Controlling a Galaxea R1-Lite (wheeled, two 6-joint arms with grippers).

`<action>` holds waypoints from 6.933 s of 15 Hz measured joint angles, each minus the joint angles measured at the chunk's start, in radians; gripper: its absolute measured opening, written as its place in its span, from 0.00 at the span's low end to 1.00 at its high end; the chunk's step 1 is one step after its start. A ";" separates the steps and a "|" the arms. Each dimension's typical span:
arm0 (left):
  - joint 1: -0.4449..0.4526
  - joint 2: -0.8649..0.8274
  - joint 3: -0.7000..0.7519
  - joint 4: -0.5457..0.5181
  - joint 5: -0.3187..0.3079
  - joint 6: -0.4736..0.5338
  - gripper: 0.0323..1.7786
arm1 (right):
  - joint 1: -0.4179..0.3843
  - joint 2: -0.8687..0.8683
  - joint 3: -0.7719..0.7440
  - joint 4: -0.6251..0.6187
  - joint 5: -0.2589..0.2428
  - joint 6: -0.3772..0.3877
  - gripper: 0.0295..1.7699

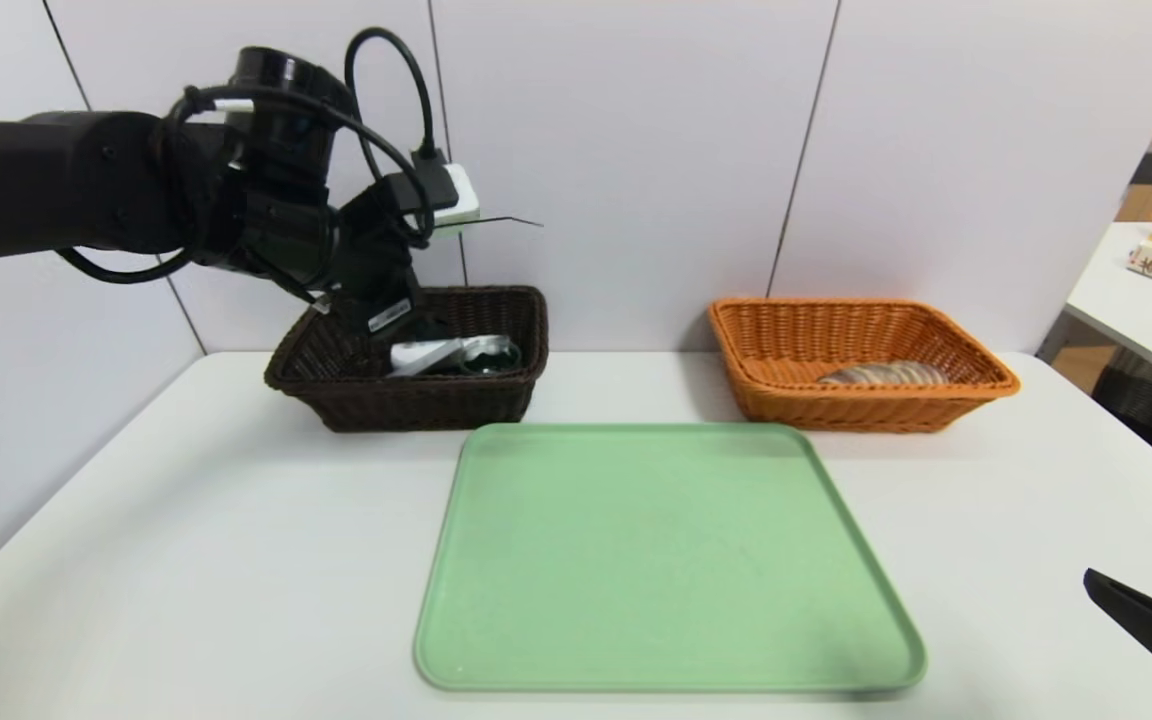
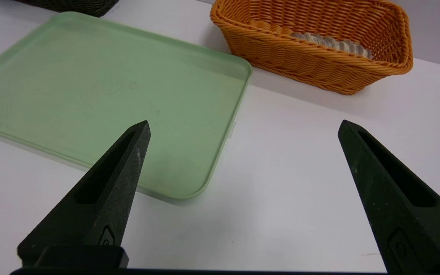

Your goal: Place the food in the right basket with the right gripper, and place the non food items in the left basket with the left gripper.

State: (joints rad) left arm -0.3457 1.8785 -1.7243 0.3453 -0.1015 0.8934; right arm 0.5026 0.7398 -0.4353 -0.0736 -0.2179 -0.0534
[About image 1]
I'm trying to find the clear plastic compass case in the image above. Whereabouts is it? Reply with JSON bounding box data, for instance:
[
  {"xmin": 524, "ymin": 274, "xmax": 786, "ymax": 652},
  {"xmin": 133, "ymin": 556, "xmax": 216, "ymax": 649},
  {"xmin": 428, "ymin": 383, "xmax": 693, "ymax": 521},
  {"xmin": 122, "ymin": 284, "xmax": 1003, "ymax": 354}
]
[{"xmin": 454, "ymin": 335, "xmax": 517, "ymax": 363}]

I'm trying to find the glass cup with black holder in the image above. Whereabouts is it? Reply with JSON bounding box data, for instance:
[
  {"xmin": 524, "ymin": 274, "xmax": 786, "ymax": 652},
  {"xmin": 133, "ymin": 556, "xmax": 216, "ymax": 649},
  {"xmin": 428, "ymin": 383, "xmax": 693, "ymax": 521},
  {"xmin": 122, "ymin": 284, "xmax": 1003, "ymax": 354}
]
[{"xmin": 461, "ymin": 348, "xmax": 524, "ymax": 378}]

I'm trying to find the black left camera cable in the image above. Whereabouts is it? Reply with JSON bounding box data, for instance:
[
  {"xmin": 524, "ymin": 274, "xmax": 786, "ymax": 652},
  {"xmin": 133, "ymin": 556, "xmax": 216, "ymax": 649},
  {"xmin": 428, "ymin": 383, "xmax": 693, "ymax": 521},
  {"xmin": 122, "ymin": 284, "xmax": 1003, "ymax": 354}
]
[{"xmin": 344, "ymin": 27, "xmax": 459, "ymax": 211}]

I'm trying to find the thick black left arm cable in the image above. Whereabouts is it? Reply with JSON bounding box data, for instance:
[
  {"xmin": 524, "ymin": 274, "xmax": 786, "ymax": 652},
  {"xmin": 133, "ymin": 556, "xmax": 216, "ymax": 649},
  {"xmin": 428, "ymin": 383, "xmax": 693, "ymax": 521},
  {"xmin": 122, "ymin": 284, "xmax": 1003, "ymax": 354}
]
[{"xmin": 56, "ymin": 85, "xmax": 434, "ymax": 287}]

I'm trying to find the striped brown bread roll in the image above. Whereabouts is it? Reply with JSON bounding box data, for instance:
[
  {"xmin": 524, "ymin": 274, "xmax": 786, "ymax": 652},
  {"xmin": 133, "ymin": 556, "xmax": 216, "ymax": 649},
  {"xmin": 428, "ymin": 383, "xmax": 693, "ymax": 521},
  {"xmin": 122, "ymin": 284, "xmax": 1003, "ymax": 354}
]
[{"xmin": 816, "ymin": 360, "xmax": 949, "ymax": 387}]

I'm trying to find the dark brown wicker basket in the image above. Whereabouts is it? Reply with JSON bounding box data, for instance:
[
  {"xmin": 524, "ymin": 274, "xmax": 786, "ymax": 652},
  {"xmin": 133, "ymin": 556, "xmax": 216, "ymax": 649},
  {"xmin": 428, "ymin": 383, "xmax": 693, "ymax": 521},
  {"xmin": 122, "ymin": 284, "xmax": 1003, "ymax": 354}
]
[{"xmin": 264, "ymin": 285, "xmax": 549, "ymax": 433}]

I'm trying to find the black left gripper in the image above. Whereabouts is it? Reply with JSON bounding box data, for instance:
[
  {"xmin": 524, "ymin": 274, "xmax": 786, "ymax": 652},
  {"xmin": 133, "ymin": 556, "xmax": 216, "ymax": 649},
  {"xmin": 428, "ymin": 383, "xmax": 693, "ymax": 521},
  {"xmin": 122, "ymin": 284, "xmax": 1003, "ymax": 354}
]
[{"xmin": 349, "ymin": 264, "xmax": 420, "ymax": 343}]

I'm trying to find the light green plastic tray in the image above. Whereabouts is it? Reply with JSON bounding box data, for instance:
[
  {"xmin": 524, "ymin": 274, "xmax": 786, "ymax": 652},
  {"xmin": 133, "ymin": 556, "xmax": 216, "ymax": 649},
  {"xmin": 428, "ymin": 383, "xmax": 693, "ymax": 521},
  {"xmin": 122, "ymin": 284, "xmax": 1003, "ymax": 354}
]
[{"xmin": 414, "ymin": 422, "xmax": 927, "ymax": 693}]

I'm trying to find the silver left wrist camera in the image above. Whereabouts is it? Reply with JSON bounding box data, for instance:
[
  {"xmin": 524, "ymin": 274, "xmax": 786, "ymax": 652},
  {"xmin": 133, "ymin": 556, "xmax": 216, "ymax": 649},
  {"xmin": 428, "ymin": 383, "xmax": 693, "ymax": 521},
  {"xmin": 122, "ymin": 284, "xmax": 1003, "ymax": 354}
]
[{"xmin": 431, "ymin": 163, "xmax": 483, "ymax": 241}]

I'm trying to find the orange wicker basket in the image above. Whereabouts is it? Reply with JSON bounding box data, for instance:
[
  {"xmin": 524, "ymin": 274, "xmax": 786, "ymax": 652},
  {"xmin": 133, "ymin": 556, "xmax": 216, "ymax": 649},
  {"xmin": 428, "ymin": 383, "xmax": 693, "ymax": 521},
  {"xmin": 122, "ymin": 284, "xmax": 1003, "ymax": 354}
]
[{"xmin": 708, "ymin": 298, "xmax": 1020, "ymax": 433}]

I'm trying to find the white plastic bottle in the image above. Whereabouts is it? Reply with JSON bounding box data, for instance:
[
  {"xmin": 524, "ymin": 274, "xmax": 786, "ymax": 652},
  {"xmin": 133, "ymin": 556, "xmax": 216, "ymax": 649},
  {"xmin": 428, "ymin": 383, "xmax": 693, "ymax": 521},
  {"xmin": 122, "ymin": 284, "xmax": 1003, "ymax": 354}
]
[{"xmin": 390, "ymin": 340, "xmax": 467, "ymax": 379}]

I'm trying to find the white side table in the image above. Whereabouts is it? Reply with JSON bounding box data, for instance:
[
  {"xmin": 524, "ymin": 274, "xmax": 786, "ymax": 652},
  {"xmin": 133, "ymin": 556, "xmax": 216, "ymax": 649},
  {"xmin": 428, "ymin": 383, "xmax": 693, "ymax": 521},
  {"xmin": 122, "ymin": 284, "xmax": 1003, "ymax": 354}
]
[{"xmin": 1064, "ymin": 222, "xmax": 1152, "ymax": 393}]

